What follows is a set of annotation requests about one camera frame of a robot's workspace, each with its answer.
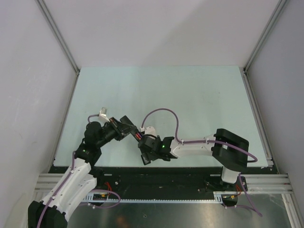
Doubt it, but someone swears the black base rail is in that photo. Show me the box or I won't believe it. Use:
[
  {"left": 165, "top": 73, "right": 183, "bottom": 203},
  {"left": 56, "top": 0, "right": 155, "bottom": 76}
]
[{"left": 48, "top": 165, "right": 278, "bottom": 200}]

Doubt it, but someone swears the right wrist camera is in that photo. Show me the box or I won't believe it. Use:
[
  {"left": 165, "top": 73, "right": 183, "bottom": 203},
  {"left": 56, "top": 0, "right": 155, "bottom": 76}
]
[{"left": 140, "top": 126, "right": 157, "bottom": 136}]

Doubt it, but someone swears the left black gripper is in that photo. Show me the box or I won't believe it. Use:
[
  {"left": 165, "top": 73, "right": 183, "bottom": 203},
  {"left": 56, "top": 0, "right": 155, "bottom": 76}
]
[{"left": 96, "top": 117, "right": 136, "bottom": 148}]

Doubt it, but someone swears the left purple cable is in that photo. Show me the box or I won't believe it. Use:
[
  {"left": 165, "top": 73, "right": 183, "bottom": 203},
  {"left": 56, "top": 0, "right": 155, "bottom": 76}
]
[{"left": 38, "top": 114, "right": 122, "bottom": 228}]

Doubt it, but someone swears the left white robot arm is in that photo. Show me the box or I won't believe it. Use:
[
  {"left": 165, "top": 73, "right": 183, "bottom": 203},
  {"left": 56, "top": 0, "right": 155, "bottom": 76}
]
[{"left": 28, "top": 116, "right": 142, "bottom": 228}]

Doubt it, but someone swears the black remote control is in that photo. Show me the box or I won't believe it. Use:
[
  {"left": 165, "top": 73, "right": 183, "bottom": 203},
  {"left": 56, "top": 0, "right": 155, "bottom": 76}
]
[{"left": 128, "top": 125, "right": 140, "bottom": 142}]

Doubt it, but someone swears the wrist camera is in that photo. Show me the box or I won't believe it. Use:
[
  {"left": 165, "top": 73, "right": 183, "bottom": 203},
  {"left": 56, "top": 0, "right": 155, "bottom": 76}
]
[
  {"left": 98, "top": 107, "right": 110, "bottom": 123},
  {"left": 140, "top": 126, "right": 157, "bottom": 136}
]

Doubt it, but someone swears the black battery cover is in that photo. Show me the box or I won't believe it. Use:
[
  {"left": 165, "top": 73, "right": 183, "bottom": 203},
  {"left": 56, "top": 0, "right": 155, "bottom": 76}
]
[{"left": 141, "top": 155, "right": 151, "bottom": 165}]

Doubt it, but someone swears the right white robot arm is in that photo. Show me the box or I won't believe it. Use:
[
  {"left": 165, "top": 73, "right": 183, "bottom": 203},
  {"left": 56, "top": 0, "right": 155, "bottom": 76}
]
[{"left": 135, "top": 127, "right": 249, "bottom": 190}]

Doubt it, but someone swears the right aluminium frame post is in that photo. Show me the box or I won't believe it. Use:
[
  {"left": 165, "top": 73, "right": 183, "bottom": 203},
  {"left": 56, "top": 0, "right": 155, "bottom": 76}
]
[{"left": 243, "top": 0, "right": 289, "bottom": 72}]

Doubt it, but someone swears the white slotted cable duct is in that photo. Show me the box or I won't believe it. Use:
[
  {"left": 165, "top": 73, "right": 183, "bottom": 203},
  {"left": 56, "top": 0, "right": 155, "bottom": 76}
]
[{"left": 81, "top": 191, "right": 237, "bottom": 204}]

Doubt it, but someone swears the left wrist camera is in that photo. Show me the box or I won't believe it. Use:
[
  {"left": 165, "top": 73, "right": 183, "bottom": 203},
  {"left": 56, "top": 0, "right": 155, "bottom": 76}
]
[{"left": 98, "top": 107, "right": 110, "bottom": 123}]

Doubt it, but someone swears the aluminium frame post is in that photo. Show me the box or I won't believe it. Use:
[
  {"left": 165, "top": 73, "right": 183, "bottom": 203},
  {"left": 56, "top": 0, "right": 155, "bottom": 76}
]
[
  {"left": 35, "top": 0, "right": 80, "bottom": 75},
  {"left": 243, "top": 0, "right": 289, "bottom": 72}
]

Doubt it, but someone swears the left aluminium frame post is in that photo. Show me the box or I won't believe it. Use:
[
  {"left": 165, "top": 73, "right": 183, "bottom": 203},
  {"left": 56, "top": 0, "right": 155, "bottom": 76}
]
[{"left": 35, "top": 0, "right": 80, "bottom": 75}]

